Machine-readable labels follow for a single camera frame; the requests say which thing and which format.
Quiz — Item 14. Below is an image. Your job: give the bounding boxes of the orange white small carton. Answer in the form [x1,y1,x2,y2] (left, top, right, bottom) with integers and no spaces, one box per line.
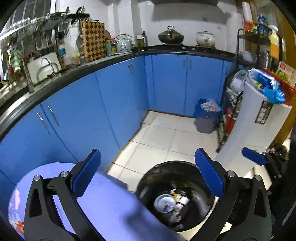
[15,221,24,235]

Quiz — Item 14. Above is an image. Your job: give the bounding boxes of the black round trash bin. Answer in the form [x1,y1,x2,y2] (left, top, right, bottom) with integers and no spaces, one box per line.
[135,160,215,232]

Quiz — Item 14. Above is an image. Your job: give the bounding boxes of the blue kitchen cabinets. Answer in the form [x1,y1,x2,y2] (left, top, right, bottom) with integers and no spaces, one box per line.
[1,54,230,192]

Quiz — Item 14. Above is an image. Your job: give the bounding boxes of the white air purifier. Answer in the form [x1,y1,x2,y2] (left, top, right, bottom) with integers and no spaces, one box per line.
[216,81,292,176]

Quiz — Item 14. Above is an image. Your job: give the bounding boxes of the grey bin with blue bag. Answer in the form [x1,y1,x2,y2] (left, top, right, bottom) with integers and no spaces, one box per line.
[193,98,221,133]

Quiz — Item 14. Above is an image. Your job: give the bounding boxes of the blue snack bag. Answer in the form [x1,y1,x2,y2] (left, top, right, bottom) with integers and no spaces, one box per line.
[248,68,286,104]

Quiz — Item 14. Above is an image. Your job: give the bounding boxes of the chrome sink faucet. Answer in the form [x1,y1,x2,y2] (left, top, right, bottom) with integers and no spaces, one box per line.
[36,57,59,82]

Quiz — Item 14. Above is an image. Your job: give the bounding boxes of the white ceramic pot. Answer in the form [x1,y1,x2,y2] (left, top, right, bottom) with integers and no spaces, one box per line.
[196,31,216,47]

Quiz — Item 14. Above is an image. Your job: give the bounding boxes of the white paper towel roll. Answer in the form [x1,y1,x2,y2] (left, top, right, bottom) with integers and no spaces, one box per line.
[225,11,243,53]

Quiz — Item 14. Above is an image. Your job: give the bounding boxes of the mint green kettle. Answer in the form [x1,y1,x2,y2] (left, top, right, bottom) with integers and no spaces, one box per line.
[115,34,132,53]

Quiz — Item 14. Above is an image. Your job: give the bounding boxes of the checkered wooden cutting board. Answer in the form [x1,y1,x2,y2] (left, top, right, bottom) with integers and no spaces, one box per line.
[82,21,106,62]

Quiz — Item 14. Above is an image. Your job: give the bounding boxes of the black wok with lid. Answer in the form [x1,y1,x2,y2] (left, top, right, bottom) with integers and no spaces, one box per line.
[158,25,185,44]

